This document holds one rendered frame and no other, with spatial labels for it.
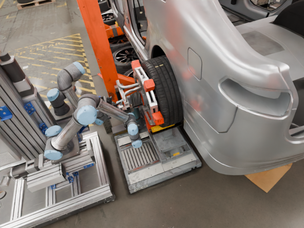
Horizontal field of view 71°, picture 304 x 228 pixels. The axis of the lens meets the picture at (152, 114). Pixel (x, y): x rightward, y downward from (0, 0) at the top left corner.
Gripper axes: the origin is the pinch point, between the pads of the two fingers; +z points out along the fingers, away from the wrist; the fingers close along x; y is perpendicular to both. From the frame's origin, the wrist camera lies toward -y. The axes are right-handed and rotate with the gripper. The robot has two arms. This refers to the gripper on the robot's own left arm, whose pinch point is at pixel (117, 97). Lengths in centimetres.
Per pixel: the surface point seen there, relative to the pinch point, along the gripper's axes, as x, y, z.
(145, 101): 31.9, -3.5, -0.3
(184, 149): 66, 65, 8
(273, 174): 158, 82, 22
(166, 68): 49, -33, 14
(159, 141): 38, 60, 5
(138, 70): 22.6, -28.1, 11.0
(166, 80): 53, -29, 3
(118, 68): -70, 39, 97
